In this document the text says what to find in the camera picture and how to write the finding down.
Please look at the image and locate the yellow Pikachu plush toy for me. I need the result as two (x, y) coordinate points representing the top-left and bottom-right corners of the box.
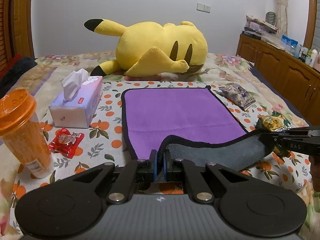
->
(84, 18), (208, 77)

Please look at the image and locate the wooden sideboard cabinet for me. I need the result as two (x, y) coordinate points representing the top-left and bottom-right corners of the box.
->
(236, 34), (319, 125)

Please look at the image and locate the white wall switch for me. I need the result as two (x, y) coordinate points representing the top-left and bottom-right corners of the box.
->
(196, 3), (211, 13)

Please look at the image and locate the stack of papers and books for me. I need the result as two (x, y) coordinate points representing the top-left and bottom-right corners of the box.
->
(242, 15), (278, 40)

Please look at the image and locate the blue packet on cabinet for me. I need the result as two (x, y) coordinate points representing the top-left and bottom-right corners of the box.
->
(281, 35), (298, 55)

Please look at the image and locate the pink tissue box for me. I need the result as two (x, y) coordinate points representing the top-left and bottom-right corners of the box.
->
(49, 69), (103, 128)

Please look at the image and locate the floral bed sheet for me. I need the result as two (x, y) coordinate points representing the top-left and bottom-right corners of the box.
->
(1, 52), (319, 239)

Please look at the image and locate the orange plastic bottle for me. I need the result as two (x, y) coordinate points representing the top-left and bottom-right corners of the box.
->
(1, 89), (54, 179)

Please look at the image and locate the red candy wrapper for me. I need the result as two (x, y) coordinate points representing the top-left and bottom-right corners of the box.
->
(48, 128), (85, 159)

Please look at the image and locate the purple snack packet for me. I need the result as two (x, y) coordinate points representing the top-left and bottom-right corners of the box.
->
(219, 83), (256, 111)

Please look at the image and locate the white bottle on cabinet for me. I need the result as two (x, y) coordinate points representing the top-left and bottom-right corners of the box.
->
(309, 49), (318, 68)

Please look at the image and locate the beige curtain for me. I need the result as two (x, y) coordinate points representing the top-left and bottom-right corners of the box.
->
(276, 0), (289, 37)

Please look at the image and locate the purple and grey towel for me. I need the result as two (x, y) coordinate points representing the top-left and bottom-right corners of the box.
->
(121, 87), (271, 173)

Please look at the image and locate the pink bottle on cabinet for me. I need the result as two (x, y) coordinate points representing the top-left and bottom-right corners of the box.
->
(313, 54), (320, 72)

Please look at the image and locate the green instant noodle pack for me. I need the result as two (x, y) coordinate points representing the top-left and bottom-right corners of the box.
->
(255, 114), (293, 159)

